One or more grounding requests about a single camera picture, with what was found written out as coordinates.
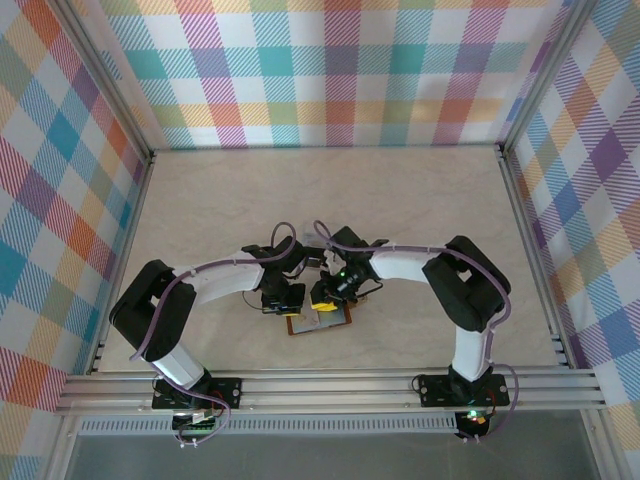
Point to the aluminium upright frame post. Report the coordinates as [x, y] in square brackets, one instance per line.
[542, 75]
[105, 75]

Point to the aluminium lower frame post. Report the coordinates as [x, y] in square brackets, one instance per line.
[59, 450]
[602, 450]

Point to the brown leather card holder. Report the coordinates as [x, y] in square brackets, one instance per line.
[337, 321]

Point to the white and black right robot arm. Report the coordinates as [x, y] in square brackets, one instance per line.
[400, 265]

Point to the wide aluminium base rail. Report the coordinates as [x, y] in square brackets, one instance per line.
[325, 390]

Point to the aluminium side rail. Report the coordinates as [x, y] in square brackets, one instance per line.
[532, 250]
[128, 250]

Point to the pink credit card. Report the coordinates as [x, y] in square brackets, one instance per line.
[307, 324]

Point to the clear acrylic card stand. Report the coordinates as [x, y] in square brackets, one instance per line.
[307, 234]

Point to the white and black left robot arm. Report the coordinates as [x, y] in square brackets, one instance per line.
[225, 280]

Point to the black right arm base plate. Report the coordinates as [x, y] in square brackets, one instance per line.
[435, 390]

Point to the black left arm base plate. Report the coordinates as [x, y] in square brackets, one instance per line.
[230, 390]

